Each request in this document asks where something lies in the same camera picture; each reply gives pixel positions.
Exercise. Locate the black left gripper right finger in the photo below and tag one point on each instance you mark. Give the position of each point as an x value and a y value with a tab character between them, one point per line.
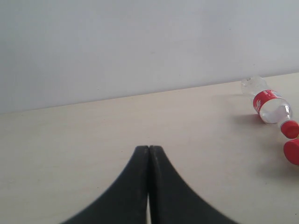
171	200

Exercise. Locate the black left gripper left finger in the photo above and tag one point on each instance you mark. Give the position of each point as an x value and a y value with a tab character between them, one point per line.
125	201

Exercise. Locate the yellow label bottle red cap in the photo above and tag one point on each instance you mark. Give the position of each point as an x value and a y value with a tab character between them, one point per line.
291	151

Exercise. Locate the clear bottle red label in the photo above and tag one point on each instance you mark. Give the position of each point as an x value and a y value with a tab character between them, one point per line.
271	107

